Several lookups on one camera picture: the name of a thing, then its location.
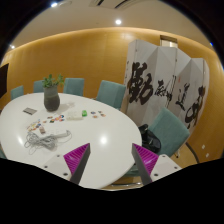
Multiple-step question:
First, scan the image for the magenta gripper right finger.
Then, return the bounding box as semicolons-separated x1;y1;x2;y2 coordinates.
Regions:
132;144;159;185

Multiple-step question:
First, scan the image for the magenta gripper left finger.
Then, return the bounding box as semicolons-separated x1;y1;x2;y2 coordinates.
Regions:
64;143;90;184

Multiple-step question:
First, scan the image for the white charger box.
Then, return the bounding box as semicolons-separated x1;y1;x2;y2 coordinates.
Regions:
66;111;82;120

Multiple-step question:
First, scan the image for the black bag on chair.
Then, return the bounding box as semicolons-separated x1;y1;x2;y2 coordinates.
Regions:
139;124;161;153

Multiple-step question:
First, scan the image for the white power strip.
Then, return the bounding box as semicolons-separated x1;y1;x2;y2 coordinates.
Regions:
48;130;70;138

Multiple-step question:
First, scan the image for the teal chair near right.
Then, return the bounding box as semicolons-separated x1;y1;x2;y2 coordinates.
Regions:
125;106;191;177

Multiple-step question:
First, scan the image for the small green object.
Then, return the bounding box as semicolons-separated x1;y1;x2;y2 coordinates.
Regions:
82;110;87;117

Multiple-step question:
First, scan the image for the colourful stickers cluster right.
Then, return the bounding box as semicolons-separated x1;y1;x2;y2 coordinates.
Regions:
90;111;106;118

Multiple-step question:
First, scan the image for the colourful stickers cluster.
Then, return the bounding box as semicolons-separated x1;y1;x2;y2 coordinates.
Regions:
26;115;65;132
90;111;106;118

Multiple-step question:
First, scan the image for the colourful stickers cluster left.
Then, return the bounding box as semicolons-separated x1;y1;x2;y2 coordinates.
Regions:
26;115;65;132

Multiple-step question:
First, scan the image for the dark grey plant vase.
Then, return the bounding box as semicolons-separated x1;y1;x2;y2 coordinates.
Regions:
44;86;60;112

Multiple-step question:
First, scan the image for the teal chair behind table middle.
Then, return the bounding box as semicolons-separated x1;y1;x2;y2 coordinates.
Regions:
63;78;84;96

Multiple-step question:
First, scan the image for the teal chair behind table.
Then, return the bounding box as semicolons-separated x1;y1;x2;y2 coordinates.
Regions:
63;78;84;96
96;80;126;109

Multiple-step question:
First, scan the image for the teal chair behind table right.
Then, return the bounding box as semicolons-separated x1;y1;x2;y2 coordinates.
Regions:
96;80;126;109

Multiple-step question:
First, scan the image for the green leafy plant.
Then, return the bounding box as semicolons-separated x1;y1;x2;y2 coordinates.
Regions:
42;74;64;88

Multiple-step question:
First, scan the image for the teal chair behind plant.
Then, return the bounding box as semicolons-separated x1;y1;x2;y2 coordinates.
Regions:
33;80;44;93

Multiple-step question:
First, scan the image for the white calligraphy folding screen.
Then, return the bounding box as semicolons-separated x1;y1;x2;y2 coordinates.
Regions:
124;40;209;130

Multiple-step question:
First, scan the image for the teal chair far left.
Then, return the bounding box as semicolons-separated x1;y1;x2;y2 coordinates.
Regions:
10;86;24;100

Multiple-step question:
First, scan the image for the grey coiled cable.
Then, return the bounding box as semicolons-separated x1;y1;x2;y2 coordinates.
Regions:
24;130;73;156

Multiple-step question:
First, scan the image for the black wall monitor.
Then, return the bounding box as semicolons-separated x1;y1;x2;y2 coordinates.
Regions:
0;63;9;98

